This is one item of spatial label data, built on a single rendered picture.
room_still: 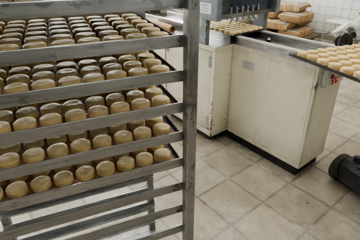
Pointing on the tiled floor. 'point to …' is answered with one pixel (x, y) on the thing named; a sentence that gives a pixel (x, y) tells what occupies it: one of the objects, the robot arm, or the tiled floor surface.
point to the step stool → (334, 24)
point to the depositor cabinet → (205, 84)
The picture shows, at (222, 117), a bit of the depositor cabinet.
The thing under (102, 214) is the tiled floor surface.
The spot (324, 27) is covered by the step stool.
